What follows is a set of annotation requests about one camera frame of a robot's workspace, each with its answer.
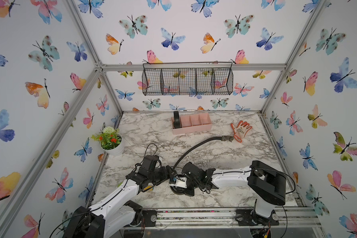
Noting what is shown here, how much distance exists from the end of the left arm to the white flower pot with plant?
29 cm

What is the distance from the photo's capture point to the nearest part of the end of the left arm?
614 millimetres

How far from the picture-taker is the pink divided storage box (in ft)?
3.51

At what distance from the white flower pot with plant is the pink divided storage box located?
1.19ft

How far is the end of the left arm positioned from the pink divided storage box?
14.2 inches
